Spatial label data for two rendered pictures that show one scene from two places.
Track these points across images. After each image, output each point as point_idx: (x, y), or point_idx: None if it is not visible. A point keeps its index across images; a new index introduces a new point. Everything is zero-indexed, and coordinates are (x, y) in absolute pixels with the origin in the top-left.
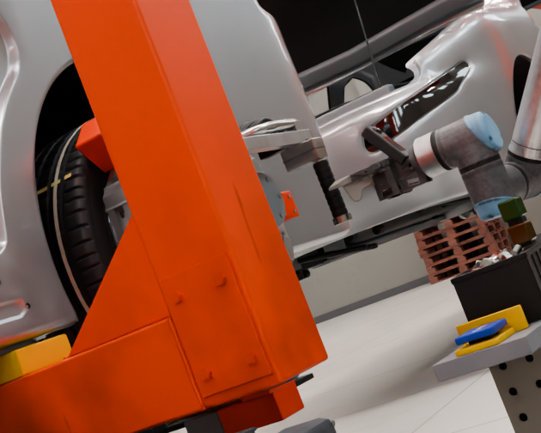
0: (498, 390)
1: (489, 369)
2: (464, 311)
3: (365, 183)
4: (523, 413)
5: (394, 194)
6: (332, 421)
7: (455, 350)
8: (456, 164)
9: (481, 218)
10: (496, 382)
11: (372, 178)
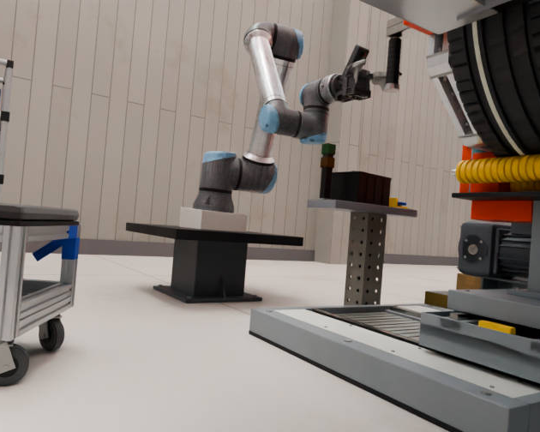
0: (385, 230)
1: (386, 220)
2: (389, 193)
3: (376, 82)
4: (373, 244)
5: (362, 99)
6: (461, 225)
7: (399, 207)
8: (328, 105)
9: (325, 141)
10: (385, 226)
11: (359, 68)
